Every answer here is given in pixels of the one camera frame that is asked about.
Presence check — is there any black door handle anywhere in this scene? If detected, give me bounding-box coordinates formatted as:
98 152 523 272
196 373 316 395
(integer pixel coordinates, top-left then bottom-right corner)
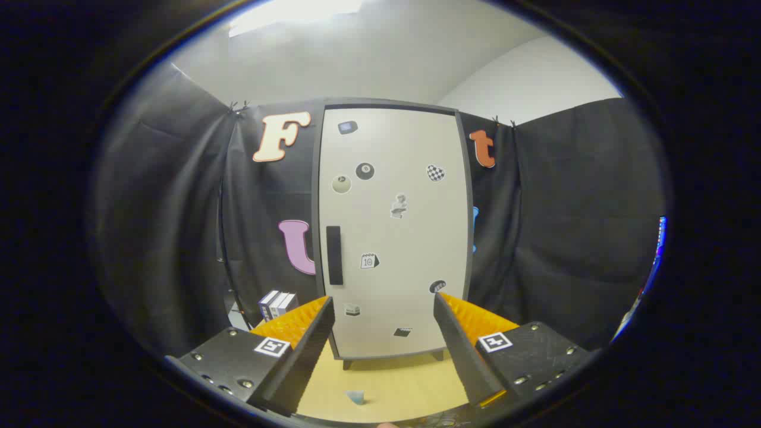
326 226 344 286

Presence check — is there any black backdrop cloth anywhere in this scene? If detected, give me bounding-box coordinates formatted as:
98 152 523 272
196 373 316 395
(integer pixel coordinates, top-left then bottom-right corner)
95 62 666 357

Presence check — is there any dark blue book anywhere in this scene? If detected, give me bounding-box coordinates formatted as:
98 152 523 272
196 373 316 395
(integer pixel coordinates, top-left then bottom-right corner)
259 290 280 322

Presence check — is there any grey cabinet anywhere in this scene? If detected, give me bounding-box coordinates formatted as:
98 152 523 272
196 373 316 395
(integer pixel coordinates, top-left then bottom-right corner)
310 98 476 370

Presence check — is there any beige cabinet door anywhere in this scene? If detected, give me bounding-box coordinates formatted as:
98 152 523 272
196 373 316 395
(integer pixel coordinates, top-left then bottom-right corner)
319 107 470 359

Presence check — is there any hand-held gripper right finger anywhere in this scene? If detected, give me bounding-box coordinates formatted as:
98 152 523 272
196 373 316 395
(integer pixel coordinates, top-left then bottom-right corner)
433 291 595 408

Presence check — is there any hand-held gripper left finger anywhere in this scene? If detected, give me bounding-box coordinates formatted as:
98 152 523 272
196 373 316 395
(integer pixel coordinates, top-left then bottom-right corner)
163 295 337 417

